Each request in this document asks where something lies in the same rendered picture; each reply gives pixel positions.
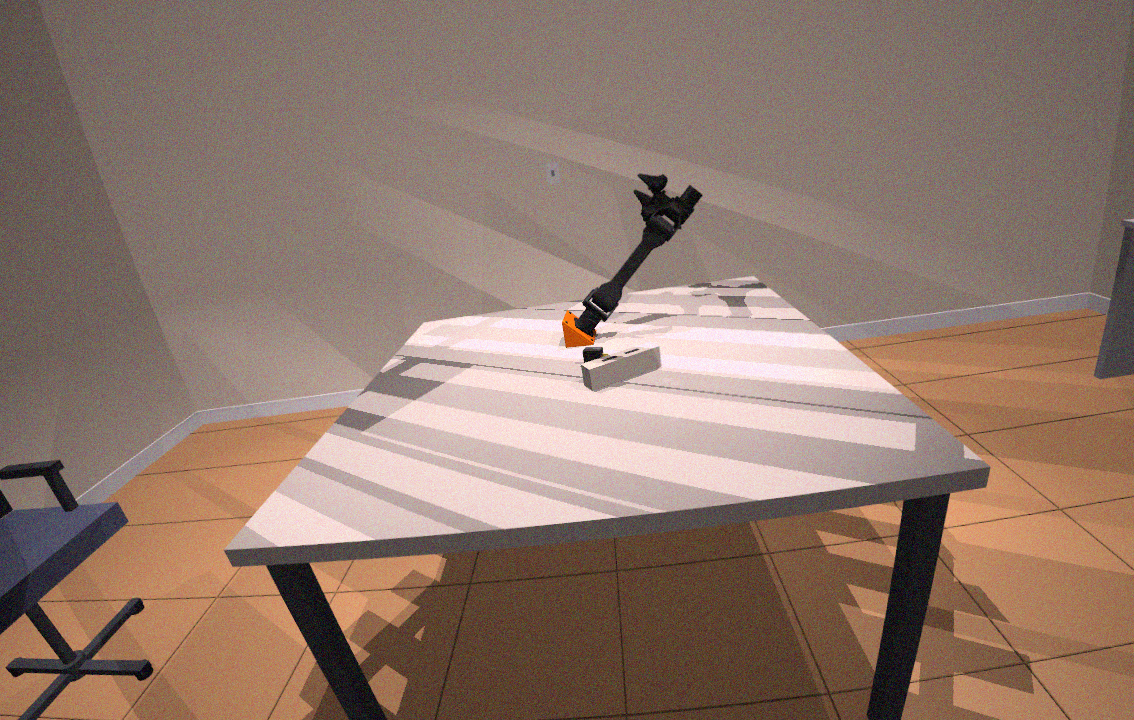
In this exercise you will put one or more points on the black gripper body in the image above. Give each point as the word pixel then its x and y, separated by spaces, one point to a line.
pixel 657 186

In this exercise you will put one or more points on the black two-prong plug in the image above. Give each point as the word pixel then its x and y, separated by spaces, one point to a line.
pixel 592 353

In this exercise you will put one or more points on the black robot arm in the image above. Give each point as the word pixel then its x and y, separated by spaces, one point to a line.
pixel 656 232

